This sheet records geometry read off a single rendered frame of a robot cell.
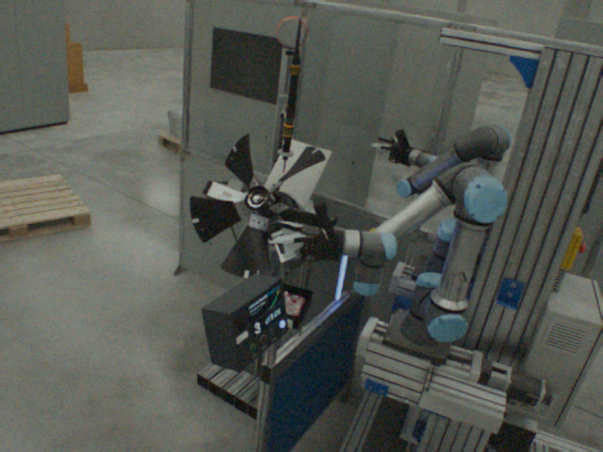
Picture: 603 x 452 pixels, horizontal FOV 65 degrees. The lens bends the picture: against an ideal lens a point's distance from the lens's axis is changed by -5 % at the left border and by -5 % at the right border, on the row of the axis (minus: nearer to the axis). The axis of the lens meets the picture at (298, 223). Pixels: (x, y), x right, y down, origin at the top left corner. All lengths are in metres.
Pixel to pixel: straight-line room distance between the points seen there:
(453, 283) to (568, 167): 0.52
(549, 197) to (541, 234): 0.13
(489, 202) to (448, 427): 1.13
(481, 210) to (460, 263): 0.18
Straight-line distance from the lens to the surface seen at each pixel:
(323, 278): 3.10
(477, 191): 1.36
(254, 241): 2.17
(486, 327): 1.91
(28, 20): 7.44
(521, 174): 1.68
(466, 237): 1.44
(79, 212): 4.62
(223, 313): 1.38
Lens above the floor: 2.06
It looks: 25 degrees down
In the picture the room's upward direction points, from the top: 7 degrees clockwise
